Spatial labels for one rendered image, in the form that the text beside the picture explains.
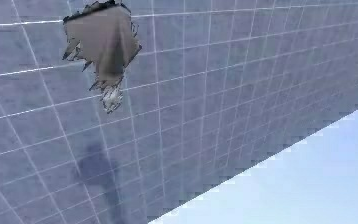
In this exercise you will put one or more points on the grey-brown ragged hanging cloth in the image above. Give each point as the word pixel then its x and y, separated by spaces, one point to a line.
pixel 103 40

